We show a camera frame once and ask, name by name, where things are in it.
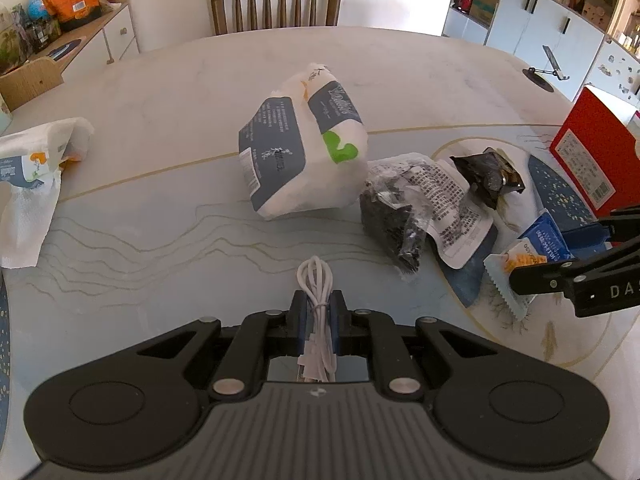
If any blue orange snack packet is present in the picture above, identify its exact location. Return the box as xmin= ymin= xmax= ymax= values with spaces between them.
xmin=484 ymin=209 xmax=573 ymax=321

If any black snack packet gold text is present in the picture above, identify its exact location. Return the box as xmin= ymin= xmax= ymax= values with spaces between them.
xmin=450 ymin=148 xmax=526 ymax=210

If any white paper towel pack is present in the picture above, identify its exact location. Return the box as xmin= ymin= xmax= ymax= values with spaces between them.
xmin=1 ymin=117 xmax=94 ymax=269

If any white drawer sideboard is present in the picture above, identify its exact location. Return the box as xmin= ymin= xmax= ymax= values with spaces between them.
xmin=1 ymin=0 xmax=140 ymax=112

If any white usb cable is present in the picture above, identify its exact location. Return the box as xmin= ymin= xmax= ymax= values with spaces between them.
xmin=295 ymin=253 xmax=339 ymax=385

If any black phone stand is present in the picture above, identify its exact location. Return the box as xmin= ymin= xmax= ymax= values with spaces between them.
xmin=522 ymin=44 xmax=570 ymax=93

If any wooden chair far side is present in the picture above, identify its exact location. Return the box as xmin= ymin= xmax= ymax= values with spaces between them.
xmin=210 ymin=0 xmax=342 ymax=36

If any white tissue pack dark label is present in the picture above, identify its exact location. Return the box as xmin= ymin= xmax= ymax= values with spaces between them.
xmin=239 ymin=63 xmax=369 ymax=220

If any red white cardboard box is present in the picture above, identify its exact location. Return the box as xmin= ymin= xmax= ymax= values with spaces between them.
xmin=550 ymin=86 xmax=639 ymax=217

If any white tall cabinet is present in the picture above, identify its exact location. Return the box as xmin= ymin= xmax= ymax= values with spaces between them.
xmin=442 ymin=0 xmax=639 ymax=107

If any clear bag black tea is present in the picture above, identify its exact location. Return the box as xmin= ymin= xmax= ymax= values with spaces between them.
xmin=359 ymin=153 xmax=494 ymax=273

